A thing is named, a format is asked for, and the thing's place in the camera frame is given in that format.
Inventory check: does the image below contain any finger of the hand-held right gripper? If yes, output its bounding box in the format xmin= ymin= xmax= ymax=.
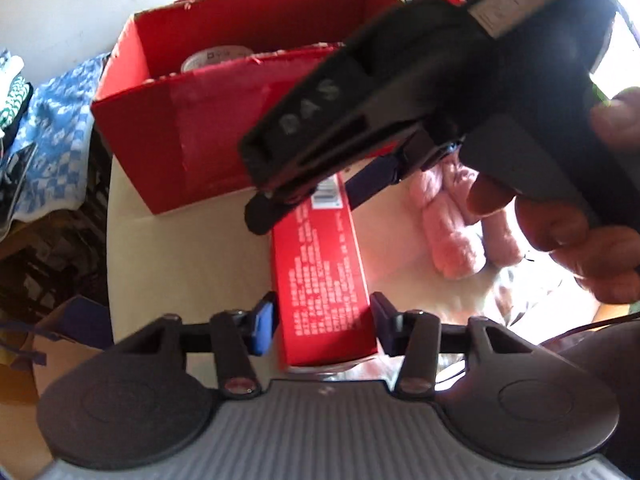
xmin=244 ymin=191 xmax=315 ymax=236
xmin=344 ymin=152 xmax=426 ymax=209

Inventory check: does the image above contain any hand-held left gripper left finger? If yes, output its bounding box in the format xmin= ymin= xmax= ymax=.
xmin=116 ymin=292 xmax=279 ymax=402

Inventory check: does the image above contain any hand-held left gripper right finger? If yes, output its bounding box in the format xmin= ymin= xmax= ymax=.
xmin=371 ymin=292 xmax=544 ymax=402

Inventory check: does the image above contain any long red carton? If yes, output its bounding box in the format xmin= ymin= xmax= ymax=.
xmin=270 ymin=172 xmax=379 ymax=370

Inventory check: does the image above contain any red cardboard box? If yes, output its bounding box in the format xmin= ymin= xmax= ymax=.
xmin=90 ymin=0 xmax=417 ymax=216

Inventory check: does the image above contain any person's right hand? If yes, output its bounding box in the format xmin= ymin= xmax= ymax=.
xmin=465 ymin=85 xmax=640 ymax=306

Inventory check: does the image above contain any pink plush toy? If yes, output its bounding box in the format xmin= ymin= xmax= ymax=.
xmin=406 ymin=159 xmax=532 ymax=281

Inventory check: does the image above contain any brown box with blue tape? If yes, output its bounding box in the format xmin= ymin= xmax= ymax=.
xmin=0 ymin=295 xmax=115 ymax=407

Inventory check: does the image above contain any dark patterned cloth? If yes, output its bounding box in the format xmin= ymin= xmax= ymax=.
xmin=0 ymin=140 xmax=113 ymax=323

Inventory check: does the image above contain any blue white checked cloth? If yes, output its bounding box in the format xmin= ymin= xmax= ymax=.
xmin=9 ymin=52 xmax=110 ymax=223

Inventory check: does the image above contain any green white patterned cloth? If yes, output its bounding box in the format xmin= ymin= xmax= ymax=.
xmin=0 ymin=49 xmax=35 ymax=137

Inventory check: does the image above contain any black cable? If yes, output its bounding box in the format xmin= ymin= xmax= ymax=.
xmin=539 ymin=309 xmax=640 ymax=347

